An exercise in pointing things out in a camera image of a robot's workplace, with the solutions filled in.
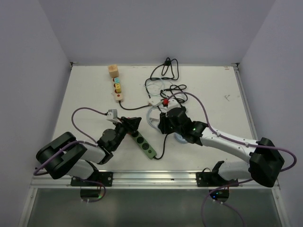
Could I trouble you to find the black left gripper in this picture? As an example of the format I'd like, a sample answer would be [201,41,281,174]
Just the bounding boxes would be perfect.
[111,117,141,151]

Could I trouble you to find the round light blue socket hub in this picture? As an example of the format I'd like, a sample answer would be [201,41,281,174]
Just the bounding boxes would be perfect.
[174,133,188,144]

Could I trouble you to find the green power strip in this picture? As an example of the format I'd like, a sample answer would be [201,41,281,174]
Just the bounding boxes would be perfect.
[130,131,157,159]

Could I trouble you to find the thin light blue USB cable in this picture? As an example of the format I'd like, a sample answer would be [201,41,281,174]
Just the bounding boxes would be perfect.
[143,78,180,105]

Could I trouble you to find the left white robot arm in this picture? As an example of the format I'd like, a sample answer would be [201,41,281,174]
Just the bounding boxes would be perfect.
[34,117,142,186]

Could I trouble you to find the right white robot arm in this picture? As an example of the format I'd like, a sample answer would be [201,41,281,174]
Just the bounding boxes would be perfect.
[158,107,285,188]

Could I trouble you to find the beige power strip red sockets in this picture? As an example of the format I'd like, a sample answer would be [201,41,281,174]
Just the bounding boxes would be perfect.
[112,77,124,103]

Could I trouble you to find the yellow USB charger cube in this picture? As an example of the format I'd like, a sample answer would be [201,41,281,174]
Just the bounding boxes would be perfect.
[114,83,122,94]

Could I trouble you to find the teal charger on beige strip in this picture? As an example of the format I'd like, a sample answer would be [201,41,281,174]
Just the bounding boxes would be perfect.
[113,77,120,84]

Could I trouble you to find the beige wooden cube adapter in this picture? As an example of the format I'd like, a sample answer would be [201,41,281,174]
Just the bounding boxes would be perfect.
[108,64,119,78]

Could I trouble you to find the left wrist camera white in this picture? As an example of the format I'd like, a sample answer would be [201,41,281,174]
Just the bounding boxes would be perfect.
[107,109,119,123]

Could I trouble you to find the black cable of beige strip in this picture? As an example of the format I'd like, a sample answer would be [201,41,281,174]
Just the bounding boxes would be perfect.
[118,100,152,111]

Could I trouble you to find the black cable of green strip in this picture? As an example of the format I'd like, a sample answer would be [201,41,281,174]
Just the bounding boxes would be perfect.
[143,56,190,160]

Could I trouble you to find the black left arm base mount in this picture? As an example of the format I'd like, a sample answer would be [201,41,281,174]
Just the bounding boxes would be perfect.
[71,167,113,187]

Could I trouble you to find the aluminium rail table edge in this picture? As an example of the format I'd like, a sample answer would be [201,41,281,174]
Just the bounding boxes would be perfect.
[30,169,280,190]

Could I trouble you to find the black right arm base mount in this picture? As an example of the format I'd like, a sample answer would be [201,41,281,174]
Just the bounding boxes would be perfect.
[196,161,238,187]

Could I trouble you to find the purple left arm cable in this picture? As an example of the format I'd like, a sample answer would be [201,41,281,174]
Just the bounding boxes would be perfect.
[33,107,107,176]

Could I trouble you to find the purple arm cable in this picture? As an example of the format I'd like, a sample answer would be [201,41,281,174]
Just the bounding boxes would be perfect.
[167,91,298,227]
[33,107,107,176]

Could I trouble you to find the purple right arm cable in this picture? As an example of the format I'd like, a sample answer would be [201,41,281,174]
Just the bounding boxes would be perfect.
[167,91,298,227]

